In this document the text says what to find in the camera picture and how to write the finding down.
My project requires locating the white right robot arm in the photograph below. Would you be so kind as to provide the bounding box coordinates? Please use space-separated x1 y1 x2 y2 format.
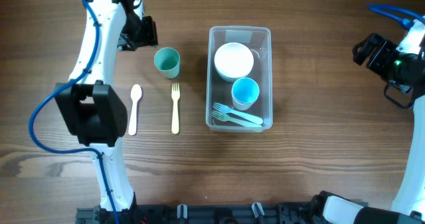
315 15 424 223

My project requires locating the clear plastic container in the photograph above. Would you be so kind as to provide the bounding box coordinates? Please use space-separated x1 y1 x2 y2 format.
206 26 273 133

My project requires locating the white plate stack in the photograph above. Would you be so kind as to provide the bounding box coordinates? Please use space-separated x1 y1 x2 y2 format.
214 43 254 82

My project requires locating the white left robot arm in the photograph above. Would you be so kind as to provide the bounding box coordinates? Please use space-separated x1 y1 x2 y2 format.
54 0 158 223

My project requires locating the blue plastic cup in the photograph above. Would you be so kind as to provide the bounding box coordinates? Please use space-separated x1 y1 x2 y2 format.
231 77 260 110

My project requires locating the light blue plastic fork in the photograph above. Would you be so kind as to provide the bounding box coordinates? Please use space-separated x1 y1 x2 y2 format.
212 102 263 125

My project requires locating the white plastic spoon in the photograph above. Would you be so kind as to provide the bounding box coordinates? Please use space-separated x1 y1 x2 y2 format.
128 84 143 136

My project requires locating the green plastic cup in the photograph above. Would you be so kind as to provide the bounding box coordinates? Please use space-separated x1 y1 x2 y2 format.
154 47 181 79

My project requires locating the yellow plastic fork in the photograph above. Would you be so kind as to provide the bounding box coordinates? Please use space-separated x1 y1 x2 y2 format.
171 83 180 134

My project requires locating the light green plastic fork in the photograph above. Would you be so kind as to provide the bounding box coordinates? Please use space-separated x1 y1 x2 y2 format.
211 110 261 128

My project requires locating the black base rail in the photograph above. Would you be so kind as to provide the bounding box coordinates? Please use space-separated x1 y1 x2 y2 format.
75 202 319 224

